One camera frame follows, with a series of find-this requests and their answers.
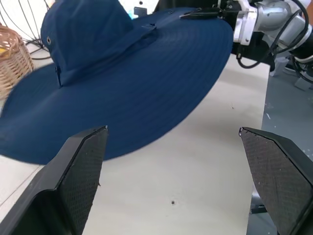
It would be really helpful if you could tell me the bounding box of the navy blue wide-brim hat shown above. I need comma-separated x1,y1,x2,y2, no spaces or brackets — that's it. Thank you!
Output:
0,0,234,165

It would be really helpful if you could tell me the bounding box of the woven wicker basket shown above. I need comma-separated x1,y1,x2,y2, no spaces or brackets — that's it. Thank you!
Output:
0,23,35,100

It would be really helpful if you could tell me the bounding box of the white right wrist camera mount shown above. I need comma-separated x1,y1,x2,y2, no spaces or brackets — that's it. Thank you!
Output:
233,0,258,46

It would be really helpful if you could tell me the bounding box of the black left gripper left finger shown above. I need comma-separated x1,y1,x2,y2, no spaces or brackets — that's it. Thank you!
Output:
0,125,109,235

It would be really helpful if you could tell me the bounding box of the black table frame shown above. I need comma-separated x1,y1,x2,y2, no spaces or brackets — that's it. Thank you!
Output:
248,190,268,215

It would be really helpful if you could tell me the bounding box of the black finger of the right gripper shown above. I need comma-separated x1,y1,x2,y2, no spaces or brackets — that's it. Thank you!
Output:
179,7,224,21

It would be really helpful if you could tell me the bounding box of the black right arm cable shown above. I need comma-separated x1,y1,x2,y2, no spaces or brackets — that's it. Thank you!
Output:
236,0,313,69

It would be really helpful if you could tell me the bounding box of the grey plastic block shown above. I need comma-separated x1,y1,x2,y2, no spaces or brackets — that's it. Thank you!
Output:
294,77,313,92
269,57,290,77

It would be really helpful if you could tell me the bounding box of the black wire hat stand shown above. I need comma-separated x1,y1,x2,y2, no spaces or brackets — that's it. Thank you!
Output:
0,0,51,47

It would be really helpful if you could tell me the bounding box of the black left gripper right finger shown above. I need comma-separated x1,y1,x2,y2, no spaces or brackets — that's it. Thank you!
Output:
238,126,313,235

